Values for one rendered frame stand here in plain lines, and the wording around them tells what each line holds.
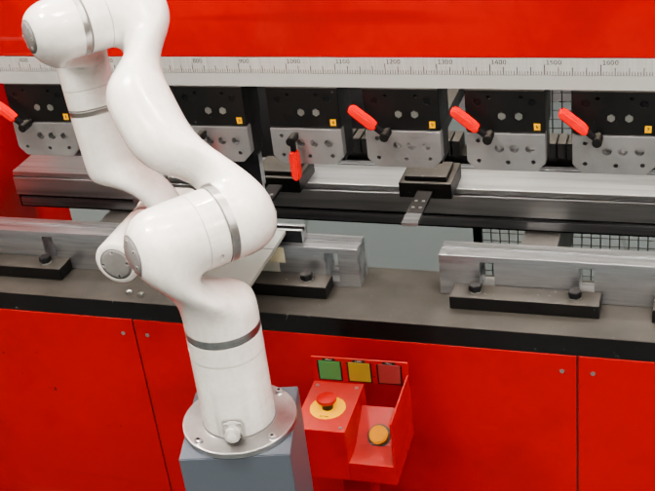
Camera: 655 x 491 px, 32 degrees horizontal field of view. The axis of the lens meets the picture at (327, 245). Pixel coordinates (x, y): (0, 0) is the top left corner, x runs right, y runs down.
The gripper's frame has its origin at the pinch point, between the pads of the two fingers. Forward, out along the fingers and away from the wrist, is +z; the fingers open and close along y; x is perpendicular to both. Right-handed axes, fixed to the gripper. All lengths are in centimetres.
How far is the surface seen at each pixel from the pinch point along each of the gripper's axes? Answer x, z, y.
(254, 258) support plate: -18.5, 3.1, 10.6
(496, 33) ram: 26, 13, 61
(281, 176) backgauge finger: -16.0, 35.8, 5.3
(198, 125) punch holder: 7.0, 13.0, -1.5
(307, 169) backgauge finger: -16.7, 41.4, 9.8
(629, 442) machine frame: -57, 2, 86
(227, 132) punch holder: 5.6, 12.4, 5.0
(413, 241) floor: -118, 184, -8
